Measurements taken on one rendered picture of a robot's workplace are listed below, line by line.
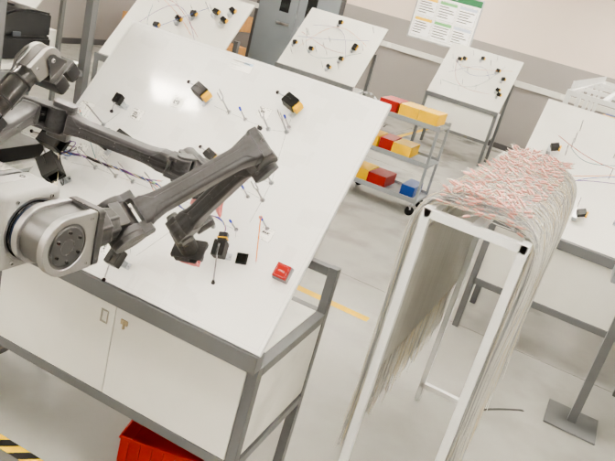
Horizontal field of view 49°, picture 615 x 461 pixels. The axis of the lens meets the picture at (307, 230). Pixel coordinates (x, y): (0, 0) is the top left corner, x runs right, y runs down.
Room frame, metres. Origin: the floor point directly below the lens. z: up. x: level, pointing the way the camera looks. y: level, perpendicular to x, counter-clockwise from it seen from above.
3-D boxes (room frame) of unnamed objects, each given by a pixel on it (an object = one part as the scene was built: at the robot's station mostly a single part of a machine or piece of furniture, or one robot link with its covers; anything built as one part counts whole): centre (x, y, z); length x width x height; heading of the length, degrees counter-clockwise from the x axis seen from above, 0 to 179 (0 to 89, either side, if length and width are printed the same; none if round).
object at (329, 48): (9.42, 0.35, 0.83); 1.18 x 0.72 x 1.65; 68
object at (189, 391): (2.03, 0.33, 0.60); 0.55 x 0.03 x 0.39; 70
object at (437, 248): (2.65, -0.75, 0.78); 1.39 x 0.45 x 1.56; 158
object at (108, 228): (1.24, 0.42, 1.45); 0.09 x 0.08 x 0.12; 68
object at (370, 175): (7.19, -0.63, 0.54); 0.99 x 0.50 x 1.08; 70
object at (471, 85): (11.01, -1.90, 0.83); 1.18 x 0.72 x 1.65; 68
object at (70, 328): (2.22, 0.84, 0.60); 0.55 x 0.02 x 0.39; 70
